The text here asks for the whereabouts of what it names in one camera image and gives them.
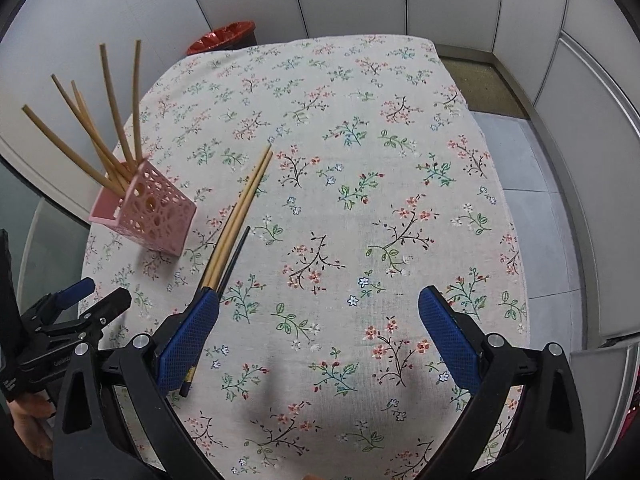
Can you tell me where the floral tablecloth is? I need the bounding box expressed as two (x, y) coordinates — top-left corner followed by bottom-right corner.
(80, 35), (532, 480)

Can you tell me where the person's left hand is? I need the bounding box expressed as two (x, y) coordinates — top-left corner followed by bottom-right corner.
(7, 392), (57, 463)

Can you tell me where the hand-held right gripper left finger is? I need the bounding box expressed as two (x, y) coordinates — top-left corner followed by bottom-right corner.
(52, 287), (223, 480)

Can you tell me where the dark thin chopstick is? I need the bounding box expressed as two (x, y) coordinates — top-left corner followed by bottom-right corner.
(179, 226), (251, 398)

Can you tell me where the pink perforated utensil holder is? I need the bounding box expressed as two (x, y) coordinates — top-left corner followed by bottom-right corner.
(89, 159), (197, 258)

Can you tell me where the frosted glass door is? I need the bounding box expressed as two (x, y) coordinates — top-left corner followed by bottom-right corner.
(0, 157), (98, 321)

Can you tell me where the bin with red bag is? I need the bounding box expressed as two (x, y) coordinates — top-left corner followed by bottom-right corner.
(187, 21), (258, 57)

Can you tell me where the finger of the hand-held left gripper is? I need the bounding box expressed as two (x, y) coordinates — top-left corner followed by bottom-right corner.
(27, 287), (132, 361)
(19, 276), (97, 335)

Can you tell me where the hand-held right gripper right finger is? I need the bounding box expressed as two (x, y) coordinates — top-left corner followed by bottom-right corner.
(418, 285), (587, 480)

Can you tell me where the tan bamboo chopstick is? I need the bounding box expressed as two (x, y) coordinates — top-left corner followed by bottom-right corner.
(207, 150), (274, 293)
(131, 39), (142, 163)
(99, 43), (136, 167)
(199, 144), (272, 291)
(21, 104), (126, 195)
(50, 74), (132, 183)
(70, 80), (132, 176)

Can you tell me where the olive floor mat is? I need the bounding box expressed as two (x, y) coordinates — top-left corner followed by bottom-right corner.
(436, 55), (527, 121)

